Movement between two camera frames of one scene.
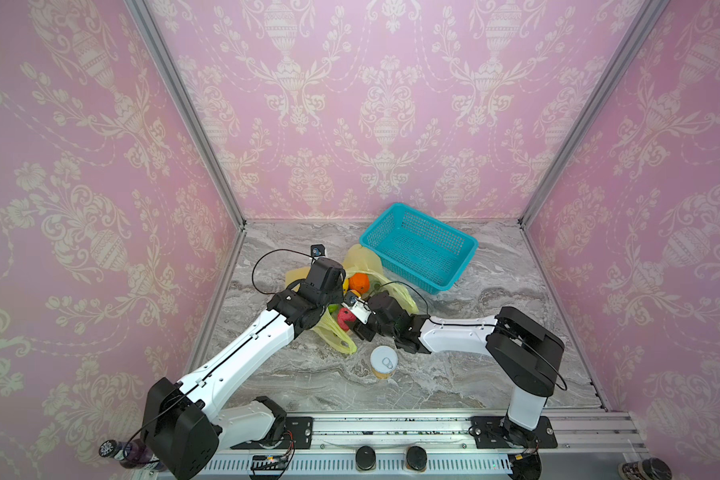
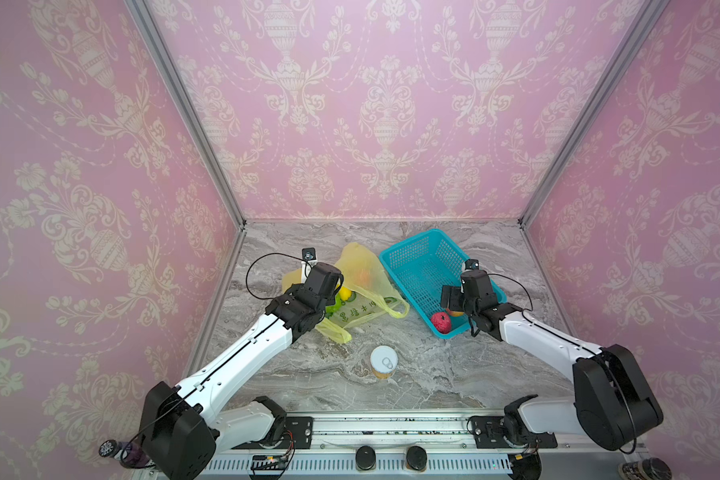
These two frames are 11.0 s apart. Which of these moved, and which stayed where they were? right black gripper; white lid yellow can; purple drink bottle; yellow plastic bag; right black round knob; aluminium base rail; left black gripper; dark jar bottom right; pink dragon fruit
Moved: right black gripper; pink dragon fruit; yellow plastic bag
Stayed: left black gripper; aluminium base rail; white lid yellow can; dark jar bottom right; purple drink bottle; right black round knob
